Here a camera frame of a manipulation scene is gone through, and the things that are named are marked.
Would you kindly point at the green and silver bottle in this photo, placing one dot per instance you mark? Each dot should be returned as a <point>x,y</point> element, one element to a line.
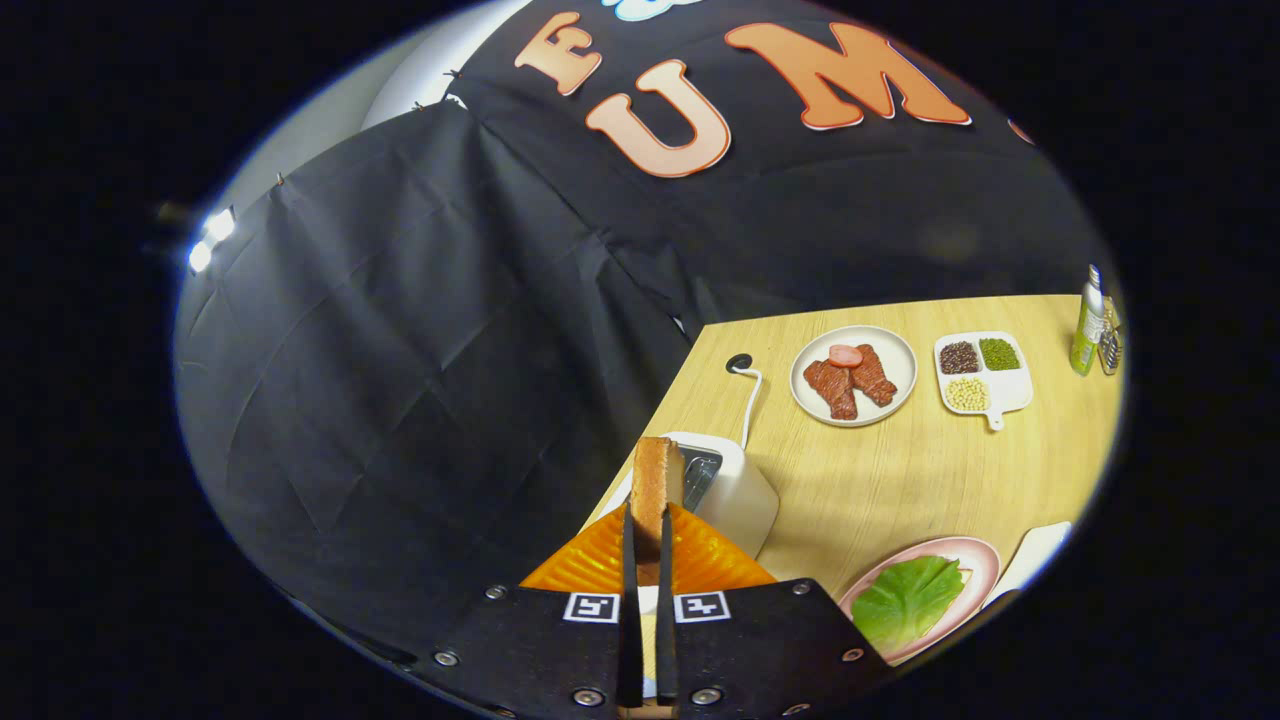
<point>1085,340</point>

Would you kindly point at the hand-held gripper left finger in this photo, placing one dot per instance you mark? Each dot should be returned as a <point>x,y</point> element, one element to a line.
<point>630,650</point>

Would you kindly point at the pile of green beans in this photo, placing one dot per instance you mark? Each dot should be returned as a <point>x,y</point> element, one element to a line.
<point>999,354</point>

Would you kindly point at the green lettuce leaf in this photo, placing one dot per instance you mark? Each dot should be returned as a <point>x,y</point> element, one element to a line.
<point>905,605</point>

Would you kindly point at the white round plate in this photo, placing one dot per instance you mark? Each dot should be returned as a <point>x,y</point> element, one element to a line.
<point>897,355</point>

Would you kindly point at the red sausage slice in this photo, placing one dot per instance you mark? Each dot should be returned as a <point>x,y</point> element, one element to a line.
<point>845,355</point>

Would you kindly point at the white toaster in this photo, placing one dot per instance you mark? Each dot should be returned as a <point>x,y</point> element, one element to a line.
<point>740,500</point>

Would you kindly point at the black backdrop cloth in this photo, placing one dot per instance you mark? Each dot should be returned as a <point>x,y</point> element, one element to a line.
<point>400,350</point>

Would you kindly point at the ceiling light panel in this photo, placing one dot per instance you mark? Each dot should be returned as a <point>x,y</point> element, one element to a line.
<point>210,238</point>

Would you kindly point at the white divided dish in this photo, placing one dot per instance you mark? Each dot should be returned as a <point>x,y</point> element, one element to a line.
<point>1008,388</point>

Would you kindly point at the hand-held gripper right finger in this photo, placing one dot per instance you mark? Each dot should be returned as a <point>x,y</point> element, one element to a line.
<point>666,650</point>

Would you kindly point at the white square plate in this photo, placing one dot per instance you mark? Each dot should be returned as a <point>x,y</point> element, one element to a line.
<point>1035,555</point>

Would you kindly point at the pink round plate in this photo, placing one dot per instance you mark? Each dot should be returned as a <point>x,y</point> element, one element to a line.
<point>986,568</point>

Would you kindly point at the pile of dark beans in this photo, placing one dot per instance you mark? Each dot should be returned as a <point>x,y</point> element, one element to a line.
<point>959,357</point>

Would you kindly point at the toasted bread slice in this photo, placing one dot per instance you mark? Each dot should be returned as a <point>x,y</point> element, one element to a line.
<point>655,490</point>

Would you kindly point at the brown meat piece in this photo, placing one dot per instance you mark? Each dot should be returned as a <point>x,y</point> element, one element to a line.
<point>832,388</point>
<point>873,378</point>

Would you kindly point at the pile of yellow beans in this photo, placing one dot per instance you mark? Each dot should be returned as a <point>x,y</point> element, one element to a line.
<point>967,393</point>

